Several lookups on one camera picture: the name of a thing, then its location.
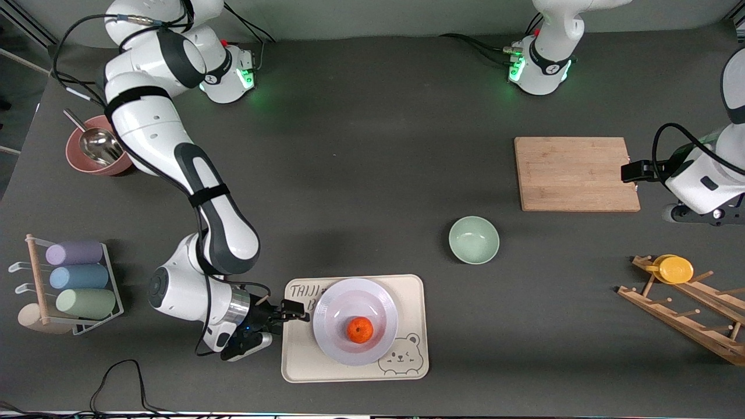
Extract white round plate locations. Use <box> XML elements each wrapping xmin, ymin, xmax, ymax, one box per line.
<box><xmin>313</xmin><ymin>278</ymin><xmax>399</xmax><ymax>366</ymax></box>

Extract orange fruit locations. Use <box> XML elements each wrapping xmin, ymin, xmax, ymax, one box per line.
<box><xmin>347</xmin><ymin>317</ymin><xmax>374</xmax><ymax>343</ymax></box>

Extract wooden cutting board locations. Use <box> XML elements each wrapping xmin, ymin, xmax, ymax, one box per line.
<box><xmin>515</xmin><ymin>137</ymin><xmax>641</xmax><ymax>212</ymax></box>

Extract yellow cup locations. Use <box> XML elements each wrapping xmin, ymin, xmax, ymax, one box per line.
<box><xmin>646</xmin><ymin>254</ymin><xmax>694</xmax><ymax>285</ymax></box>

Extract beige bear print tray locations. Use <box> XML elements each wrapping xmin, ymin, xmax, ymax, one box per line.
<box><xmin>282</xmin><ymin>274</ymin><xmax>430</xmax><ymax>383</ymax></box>

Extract wooden peg drying rack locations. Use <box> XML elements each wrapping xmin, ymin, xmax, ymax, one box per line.
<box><xmin>618</xmin><ymin>255</ymin><xmax>745</xmax><ymax>367</ymax></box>

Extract green bowl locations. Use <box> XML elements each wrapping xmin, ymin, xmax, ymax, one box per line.
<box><xmin>448</xmin><ymin>216</ymin><xmax>500</xmax><ymax>265</ymax></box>

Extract green cup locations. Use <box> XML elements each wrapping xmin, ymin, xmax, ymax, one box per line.
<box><xmin>56</xmin><ymin>288</ymin><xmax>117</xmax><ymax>320</ymax></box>

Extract blue cup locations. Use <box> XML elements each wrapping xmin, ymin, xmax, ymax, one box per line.
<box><xmin>49</xmin><ymin>265</ymin><xmax>110</xmax><ymax>291</ymax></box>

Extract purple cup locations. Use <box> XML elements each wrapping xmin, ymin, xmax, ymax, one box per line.
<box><xmin>45</xmin><ymin>241</ymin><xmax>104</xmax><ymax>267</ymax></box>

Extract wooden rack dowel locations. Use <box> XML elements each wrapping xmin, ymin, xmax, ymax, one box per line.
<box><xmin>26</xmin><ymin>235</ymin><xmax>50</xmax><ymax>325</ymax></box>

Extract beige cup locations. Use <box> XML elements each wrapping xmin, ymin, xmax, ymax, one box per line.
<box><xmin>17</xmin><ymin>303</ymin><xmax>73</xmax><ymax>335</ymax></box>

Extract metal scoop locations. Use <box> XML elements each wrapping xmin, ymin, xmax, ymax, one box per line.
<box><xmin>63</xmin><ymin>109</ymin><xmax>124</xmax><ymax>165</ymax></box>

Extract pink bowl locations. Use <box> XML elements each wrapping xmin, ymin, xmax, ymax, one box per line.
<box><xmin>66</xmin><ymin>115</ymin><xmax>137</xmax><ymax>176</ymax></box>

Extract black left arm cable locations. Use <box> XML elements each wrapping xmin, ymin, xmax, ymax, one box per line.
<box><xmin>651</xmin><ymin>122</ymin><xmax>719</xmax><ymax>178</ymax></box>

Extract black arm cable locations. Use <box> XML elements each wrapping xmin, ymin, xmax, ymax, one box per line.
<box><xmin>651</xmin><ymin>122</ymin><xmax>719</xmax><ymax>178</ymax></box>
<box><xmin>51</xmin><ymin>0</ymin><xmax>271</xmax><ymax>357</ymax></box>

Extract black floor cable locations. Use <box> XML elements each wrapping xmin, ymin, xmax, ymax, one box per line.
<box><xmin>0</xmin><ymin>359</ymin><xmax>280</xmax><ymax>419</ymax></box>

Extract white wire cup rack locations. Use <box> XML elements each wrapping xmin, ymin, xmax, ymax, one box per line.
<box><xmin>8</xmin><ymin>236</ymin><xmax>125</xmax><ymax>336</ymax></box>

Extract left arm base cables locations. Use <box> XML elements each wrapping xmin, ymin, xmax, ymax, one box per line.
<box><xmin>439</xmin><ymin>12</ymin><xmax>545</xmax><ymax>66</ymax></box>

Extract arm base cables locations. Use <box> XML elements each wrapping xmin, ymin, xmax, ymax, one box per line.
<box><xmin>221</xmin><ymin>6</ymin><xmax>275</xmax><ymax>76</ymax></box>
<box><xmin>439</xmin><ymin>12</ymin><xmax>545</xmax><ymax>66</ymax></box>

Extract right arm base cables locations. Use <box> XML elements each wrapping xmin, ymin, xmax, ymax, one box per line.
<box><xmin>221</xmin><ymin>6</ymin><xmax>275</xmax><ymax>76</ymax></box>

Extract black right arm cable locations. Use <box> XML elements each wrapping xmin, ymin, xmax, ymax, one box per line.
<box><xmin>51</xmin><ymin>0</ymin><xmax>271</xmax><ymax>357</ymax></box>

